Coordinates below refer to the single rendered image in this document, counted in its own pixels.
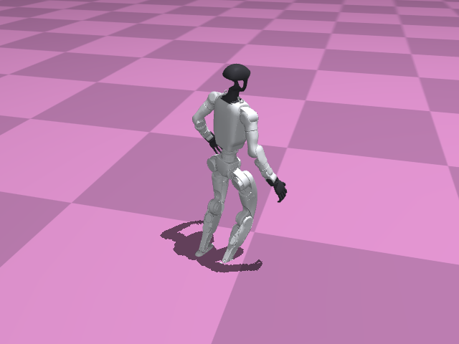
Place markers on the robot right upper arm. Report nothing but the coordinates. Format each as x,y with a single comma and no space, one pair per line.
249,119

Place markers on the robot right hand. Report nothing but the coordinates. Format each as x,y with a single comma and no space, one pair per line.
279,187

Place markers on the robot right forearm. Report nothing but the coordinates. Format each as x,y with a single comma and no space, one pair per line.
262,164

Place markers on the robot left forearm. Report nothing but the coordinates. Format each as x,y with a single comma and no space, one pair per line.
204,131

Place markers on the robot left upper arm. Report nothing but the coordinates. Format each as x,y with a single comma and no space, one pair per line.
204,110

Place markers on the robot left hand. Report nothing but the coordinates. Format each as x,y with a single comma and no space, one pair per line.
213,144

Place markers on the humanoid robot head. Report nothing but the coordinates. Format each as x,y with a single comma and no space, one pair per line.
235,72

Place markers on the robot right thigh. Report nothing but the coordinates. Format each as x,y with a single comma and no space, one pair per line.
244,182

